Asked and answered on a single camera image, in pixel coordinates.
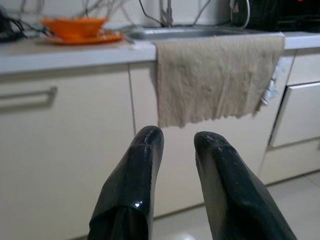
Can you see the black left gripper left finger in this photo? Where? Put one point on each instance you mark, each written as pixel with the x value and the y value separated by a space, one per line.
pixel 135 180

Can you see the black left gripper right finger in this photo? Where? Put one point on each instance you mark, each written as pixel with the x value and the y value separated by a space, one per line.
pixel 230 190

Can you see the orange plate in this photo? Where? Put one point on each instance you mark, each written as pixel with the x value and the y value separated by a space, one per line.
pixel 107 38

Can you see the orange bowl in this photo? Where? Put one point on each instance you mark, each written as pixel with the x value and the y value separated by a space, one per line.
pixel 75 27

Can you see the cream drawer front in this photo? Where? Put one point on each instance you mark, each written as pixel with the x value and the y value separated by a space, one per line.
pixel 297 112

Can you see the beige hanging towel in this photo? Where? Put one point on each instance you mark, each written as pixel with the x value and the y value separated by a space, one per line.
pixel 212 80

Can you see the stainless steel sink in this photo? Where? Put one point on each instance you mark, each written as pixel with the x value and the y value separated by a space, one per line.
pixel 187 33

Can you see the metal faucet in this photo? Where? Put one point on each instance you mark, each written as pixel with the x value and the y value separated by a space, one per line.
pixel 167 15

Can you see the black countertop appliance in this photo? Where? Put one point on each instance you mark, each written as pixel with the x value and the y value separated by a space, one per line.
pixel 287 17

